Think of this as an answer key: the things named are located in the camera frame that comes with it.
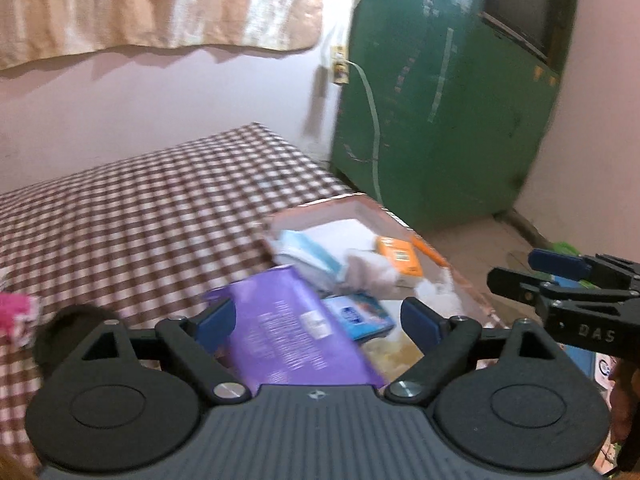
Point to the green object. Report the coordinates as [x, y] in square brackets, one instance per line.
[565, 248]

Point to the beige curtain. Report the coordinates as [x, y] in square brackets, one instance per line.
[150, 5]

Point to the grey floor pipe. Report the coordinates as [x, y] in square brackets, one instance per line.
[522, 227]

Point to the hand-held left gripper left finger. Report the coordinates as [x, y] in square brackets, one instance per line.
[217, 322]

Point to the cream plastic packet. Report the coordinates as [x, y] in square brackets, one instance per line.
[395, 355]

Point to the white paper sheet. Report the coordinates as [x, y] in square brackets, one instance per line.
[345, 232]

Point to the blue printed packet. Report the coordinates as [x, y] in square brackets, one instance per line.
[357, 315]

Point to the pink cardboard box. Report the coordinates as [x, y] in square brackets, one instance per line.
[325, 208]

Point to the light blue packet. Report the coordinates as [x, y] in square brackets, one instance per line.
[585, 365]

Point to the green cabinet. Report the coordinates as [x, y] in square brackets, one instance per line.
[430, 125]

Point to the wall socket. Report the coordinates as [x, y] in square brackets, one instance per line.
[340, 65]

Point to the white fluffy cloth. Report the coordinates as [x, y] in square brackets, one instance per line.
[440, 295]

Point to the purple packet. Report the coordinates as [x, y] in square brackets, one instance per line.
[290, 330]

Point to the light blue face mask pack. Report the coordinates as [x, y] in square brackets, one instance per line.
[305, 252]

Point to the pink sock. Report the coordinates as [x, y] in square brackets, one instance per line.
[15, 312]

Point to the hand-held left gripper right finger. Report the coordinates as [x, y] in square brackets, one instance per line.
[420, 325]

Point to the orange packet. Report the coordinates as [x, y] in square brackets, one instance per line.
[400, 257]

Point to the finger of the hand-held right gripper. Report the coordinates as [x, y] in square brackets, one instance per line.
[510, 282]
[555, 262]

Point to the black cloth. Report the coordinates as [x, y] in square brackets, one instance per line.
[55, 325]

